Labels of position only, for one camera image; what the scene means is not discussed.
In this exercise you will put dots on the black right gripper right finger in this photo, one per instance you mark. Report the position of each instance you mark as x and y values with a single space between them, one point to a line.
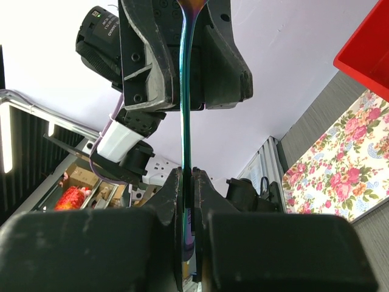
273 251

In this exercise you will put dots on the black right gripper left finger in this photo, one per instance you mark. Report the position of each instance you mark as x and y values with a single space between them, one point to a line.
125 249

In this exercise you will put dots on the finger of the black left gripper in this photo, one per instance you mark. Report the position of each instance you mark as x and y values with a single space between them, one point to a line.
225 77
150 33

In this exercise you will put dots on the iridescent rainbow fork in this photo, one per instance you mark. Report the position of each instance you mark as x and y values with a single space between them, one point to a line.
190 12

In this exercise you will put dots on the floral rectangular tray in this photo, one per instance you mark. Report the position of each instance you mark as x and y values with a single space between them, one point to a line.
345 172

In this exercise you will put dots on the red plastic bin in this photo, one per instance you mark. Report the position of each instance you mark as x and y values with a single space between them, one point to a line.
364 57

